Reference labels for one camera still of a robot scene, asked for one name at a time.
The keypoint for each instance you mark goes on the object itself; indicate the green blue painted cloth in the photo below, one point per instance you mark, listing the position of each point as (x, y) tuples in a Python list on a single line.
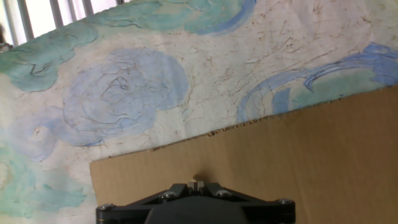
[(124, 93)]

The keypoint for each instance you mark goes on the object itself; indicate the brown cardboard sheet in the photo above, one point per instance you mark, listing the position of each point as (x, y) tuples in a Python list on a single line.
[(280, 155)]

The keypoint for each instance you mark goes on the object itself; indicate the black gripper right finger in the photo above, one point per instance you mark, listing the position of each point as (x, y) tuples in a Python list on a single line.
[(267, 214)]

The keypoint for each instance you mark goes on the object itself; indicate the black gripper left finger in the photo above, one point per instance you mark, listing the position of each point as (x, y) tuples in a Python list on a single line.
[(130, 214)]

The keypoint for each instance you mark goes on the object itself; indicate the tiny wooden cube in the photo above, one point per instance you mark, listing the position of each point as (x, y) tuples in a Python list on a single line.
[(197, 179)]

